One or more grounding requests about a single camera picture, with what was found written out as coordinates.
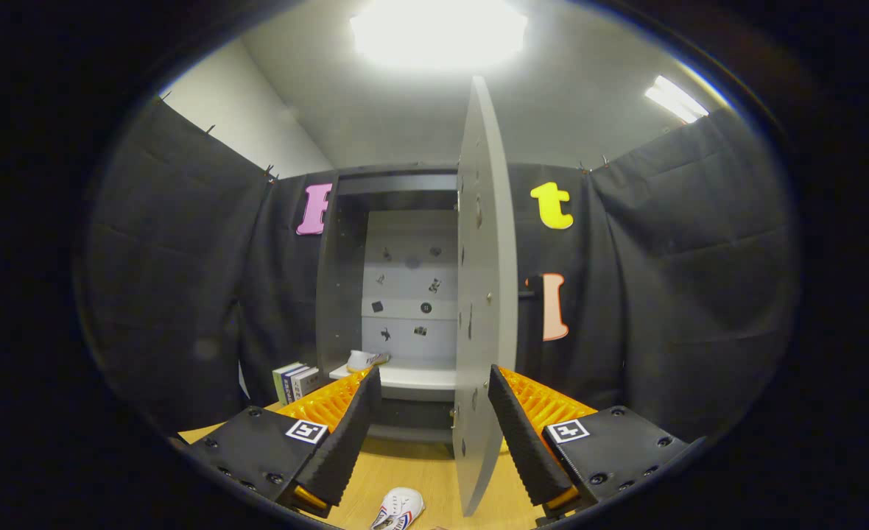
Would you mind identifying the black backdrop cloth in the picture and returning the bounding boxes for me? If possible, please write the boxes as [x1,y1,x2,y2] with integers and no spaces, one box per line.
[74,96,800,442]

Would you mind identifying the white shoe with striped side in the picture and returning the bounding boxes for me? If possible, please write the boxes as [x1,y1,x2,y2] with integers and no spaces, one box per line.
[370,487,426,530]

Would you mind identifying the narrow ceiling light strip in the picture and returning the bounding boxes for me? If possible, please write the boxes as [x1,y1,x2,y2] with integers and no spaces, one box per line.
[644,75,709,124]

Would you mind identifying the green spine book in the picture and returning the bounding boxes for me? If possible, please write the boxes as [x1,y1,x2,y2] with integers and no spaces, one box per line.
[272,362,301,402]

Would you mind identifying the dark grey shoe cabinet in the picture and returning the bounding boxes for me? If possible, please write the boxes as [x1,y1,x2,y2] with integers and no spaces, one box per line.
[315,163,461,446]

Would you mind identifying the white shoe with yellow sole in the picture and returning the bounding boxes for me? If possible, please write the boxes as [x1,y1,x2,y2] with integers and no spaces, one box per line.
[346,350,391,373]

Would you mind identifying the large ceiling light panel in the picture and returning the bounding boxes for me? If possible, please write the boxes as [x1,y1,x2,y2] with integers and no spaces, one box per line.
[350,0,530,73]

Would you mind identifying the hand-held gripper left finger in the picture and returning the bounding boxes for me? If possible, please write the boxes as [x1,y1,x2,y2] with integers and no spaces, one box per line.
[177,366,382,518]

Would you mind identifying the blue spine book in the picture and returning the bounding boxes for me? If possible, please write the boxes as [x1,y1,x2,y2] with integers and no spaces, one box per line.
[285,364,310,403]

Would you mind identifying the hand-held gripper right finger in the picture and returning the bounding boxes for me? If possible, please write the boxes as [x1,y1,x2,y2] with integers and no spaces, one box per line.
[488,364,693,522]

